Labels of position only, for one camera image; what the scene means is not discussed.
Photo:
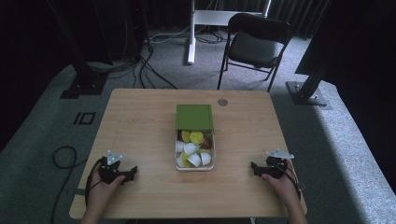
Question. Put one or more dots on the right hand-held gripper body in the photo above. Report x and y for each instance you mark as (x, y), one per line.
(275, 168)

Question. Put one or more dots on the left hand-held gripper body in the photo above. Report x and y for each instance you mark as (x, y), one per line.
(109, 174)

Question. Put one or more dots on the grey round table grommet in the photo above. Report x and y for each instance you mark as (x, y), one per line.
(222, 102)

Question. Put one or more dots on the green box sleeve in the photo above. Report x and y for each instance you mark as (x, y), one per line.
(194, 117)

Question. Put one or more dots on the black folding chair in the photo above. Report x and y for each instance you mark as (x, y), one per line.
(253, 46)

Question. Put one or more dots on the white desk frame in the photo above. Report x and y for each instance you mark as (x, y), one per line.
(194, 28)

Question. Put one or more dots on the clear plastic drawer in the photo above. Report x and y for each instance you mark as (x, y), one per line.
(213, 149)

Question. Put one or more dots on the pile of coffee capsules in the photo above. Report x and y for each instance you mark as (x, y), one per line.
(193, 149)

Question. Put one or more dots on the person's left hand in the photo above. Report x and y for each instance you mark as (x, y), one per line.
(101, 189)

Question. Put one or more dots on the black metal stand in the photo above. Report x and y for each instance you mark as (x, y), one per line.
(306, 90)
(84, 77)

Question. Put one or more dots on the person's right hand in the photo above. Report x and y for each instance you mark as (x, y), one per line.
(281, 186)

